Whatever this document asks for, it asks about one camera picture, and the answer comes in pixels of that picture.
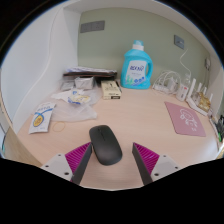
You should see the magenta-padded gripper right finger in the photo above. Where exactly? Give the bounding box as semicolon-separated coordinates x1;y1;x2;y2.
131;142;182;186

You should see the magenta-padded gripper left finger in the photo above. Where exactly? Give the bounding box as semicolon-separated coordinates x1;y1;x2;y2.
40;142;93;186

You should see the black computer mouse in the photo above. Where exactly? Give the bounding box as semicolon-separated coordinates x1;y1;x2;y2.
88;124;123;167

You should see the pink mouse pad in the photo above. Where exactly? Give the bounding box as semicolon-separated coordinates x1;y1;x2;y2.
164;101;207;138

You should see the clear plastic bag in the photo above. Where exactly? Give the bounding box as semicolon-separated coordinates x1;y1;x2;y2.
49;88;101;123

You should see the white blue-yellow printed sachet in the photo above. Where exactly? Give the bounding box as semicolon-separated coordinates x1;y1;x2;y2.
28;101;57;135

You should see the white yellow snack packet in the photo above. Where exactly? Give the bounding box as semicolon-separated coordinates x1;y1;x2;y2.
68;89;92;106

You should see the white crumpled wrapper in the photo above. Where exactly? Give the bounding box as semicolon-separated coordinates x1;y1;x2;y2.
51;89;78;102

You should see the white router with antennas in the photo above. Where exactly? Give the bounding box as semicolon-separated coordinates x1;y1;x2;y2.
185;78;214;117

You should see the small grey box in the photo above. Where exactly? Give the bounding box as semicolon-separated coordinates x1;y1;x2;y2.
74;76;95;90
60;80;75;92

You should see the white power strip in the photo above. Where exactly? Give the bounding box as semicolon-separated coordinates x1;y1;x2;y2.
152;83;178;95

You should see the cream cardboard box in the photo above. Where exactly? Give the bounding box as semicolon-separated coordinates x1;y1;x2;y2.
100;79;122;100

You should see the stack of papers and folders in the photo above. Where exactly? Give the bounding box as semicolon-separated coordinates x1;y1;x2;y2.
63;66;118;81

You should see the blue detergent bottle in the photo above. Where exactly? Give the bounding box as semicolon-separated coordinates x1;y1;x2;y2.
120;39;154;90

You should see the coiled white cable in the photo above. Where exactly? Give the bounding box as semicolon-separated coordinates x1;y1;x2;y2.
152;70;183;95

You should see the white wall socket cable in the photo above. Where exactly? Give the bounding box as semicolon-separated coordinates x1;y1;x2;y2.
179;48;193;81

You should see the white wall adapter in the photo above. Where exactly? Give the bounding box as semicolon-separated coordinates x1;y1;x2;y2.
204;57;212;71

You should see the grey single wall socket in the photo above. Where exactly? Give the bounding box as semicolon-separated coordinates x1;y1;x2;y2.
173;34;185;50

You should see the grey double wall outlet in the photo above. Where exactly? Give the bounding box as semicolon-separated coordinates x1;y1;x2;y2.
79;20;106;34

